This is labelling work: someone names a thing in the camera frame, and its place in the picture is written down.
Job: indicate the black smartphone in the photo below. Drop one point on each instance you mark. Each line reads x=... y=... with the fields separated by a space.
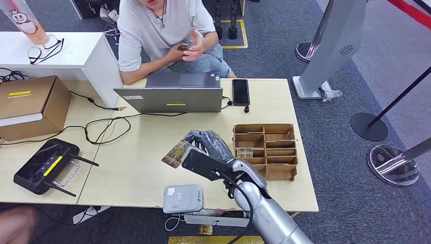
x=241 y=91

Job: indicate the wooden card organizer box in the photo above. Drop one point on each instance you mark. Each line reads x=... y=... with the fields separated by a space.
x=279 y=155

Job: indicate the person's right forearm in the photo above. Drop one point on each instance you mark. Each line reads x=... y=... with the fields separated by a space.
x=144 y=72

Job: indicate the small black knob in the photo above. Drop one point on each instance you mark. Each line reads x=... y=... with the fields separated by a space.
x=246 y=109

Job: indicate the grey laptop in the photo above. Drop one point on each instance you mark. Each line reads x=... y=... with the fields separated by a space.
x=168 y=99

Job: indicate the blurred pink object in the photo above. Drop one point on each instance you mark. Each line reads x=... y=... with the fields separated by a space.
x=15 y=225

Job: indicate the silver kiosk stand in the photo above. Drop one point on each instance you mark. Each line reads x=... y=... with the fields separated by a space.
x=336 y=43

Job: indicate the red barrier belt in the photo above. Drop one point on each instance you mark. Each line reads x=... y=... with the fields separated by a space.
x=410 y=11

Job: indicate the person's right hand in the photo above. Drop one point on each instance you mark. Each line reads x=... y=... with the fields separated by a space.
x=175 y=54

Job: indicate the person's left hand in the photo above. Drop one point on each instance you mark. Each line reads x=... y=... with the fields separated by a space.
x=197 y=47

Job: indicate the dark metal stool frame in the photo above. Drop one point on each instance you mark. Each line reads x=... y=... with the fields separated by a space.
x=110 y=31

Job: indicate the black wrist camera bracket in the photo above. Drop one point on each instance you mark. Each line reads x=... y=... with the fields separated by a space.
x=203 y=165

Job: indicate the person's left forearm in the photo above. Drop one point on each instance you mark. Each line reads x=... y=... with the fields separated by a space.
x=211 y=42

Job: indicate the white card reader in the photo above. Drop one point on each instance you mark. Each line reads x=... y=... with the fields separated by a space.
x=182 y=199

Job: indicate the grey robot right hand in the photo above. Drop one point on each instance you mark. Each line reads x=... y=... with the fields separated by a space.
x=215 y=144

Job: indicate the long white power strip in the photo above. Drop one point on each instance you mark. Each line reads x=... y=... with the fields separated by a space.
x=215 y=221

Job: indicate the white cabinet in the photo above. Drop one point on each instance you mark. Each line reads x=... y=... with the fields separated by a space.
x=74 y=54

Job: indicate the snowman-print drink cup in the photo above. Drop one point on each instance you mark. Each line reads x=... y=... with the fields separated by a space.
x=25 y=22

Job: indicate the black upright stand post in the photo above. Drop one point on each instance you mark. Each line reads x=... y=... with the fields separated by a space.
x=218 y=20
x=233 y=20

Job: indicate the black stanchion post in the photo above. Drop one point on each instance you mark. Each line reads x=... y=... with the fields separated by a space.
x=368 y=127

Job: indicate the person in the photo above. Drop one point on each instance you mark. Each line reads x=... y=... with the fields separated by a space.
x=148 y=30

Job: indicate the chrome stanchion post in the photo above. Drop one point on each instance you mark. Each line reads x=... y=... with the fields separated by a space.
x=392 y=165
x=304 y=52

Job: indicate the black controller with antennas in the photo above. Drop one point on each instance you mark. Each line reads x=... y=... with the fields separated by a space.
x=43 y=166

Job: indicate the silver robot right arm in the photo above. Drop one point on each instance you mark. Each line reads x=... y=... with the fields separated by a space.
x=269 y=215

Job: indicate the black-framed eyeglasses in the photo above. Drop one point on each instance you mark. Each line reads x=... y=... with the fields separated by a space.
x=35 y=54

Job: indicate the clear plastic bag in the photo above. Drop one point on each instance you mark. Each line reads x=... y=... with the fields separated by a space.
x=330 y=94

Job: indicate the white sneaker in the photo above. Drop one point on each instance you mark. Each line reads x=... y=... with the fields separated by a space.
x=105 y=11
x=114 y=16

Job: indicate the brown cardboard box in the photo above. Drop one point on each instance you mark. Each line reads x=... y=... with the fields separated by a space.
x=30 y=104

